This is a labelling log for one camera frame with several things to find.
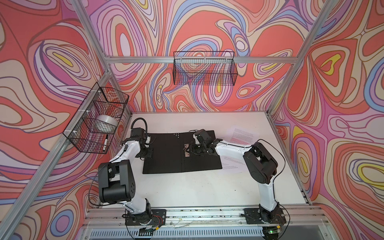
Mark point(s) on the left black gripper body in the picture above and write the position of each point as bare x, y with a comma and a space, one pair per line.
146, 152

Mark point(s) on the aluminium front rail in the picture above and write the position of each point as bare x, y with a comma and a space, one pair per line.
296, 215

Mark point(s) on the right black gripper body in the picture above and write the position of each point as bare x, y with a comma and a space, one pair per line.
198, 149

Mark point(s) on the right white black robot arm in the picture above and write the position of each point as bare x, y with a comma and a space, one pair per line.
261, 165

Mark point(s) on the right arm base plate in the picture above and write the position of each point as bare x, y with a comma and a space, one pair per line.
262, 216

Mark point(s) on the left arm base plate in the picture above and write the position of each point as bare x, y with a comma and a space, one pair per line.
156, 219

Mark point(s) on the left black wire basket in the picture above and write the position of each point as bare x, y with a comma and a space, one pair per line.
99, 101

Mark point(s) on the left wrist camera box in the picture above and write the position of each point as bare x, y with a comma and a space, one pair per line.
139, 134

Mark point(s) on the back black wire basket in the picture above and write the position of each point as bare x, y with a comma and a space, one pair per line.
204, 68

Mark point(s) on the black wire basket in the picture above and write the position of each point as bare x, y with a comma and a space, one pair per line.
204, 68
99, 101

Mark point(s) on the white ventilation grille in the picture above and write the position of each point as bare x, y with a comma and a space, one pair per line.
175, 233

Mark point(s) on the teal file folder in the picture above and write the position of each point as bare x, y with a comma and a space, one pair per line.
170, 157

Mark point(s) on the black white marker pen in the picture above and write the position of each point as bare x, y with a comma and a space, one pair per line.
105, 145

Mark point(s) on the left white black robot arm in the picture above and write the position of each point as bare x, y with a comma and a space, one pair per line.
117, 184

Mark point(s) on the silver tape roll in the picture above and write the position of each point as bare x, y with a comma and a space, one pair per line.
104, 124

